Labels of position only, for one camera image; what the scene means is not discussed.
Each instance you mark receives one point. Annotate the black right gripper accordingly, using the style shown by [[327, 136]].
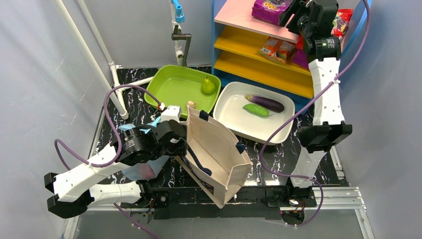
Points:
[[294, 13]]

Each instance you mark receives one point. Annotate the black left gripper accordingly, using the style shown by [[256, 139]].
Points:
[[179, 133]]

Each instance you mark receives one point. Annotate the purple snack bag top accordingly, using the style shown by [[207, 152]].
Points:
[[270, 10]]

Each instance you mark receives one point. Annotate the purple snack bag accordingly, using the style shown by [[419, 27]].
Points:
[[270, 10], [300, 58]]

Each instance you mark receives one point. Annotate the light blue printed plastic bag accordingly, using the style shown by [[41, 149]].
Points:
[[148, 170]]

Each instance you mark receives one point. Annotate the cream canvas tote bag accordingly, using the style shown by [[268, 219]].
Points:
[[218, 162]]

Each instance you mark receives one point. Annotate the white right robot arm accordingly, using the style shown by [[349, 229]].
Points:
[[329, 127]]

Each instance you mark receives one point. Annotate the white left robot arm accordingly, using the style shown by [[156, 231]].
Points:
[[79, 189]]

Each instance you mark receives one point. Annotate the red snack bag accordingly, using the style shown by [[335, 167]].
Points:
[[341, 23]]

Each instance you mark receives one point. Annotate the purple snack bag lower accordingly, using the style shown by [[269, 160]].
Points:
[[300, 58]]

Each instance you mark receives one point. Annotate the orange snack bag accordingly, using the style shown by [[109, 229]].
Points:
[[276, 50]]

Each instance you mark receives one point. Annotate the garlic bulb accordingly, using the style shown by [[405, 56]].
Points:
[[191, 104]]

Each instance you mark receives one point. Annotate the green rectangular tray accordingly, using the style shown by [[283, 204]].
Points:
[[176, 85]]

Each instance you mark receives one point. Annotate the green pear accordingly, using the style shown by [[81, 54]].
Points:
[[208, 87]]

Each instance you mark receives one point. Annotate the blue shelf with coloured boards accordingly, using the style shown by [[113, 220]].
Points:
[[236, 38]]

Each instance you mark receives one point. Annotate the green corn cob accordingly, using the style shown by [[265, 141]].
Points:
[[257, 110]]

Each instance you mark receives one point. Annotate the white rectangular tray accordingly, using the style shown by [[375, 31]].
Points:
[[229, 111]]

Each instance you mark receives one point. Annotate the purple eggplant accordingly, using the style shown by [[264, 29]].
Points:
[[268, 103]]

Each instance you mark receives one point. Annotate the grey faucet on pipe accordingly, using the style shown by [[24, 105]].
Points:
[[182, 40]]

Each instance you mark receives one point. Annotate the white pipe frame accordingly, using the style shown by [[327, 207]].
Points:
[[92, 71]]

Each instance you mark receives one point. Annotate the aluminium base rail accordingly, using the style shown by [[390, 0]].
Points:
[[342, 215]]

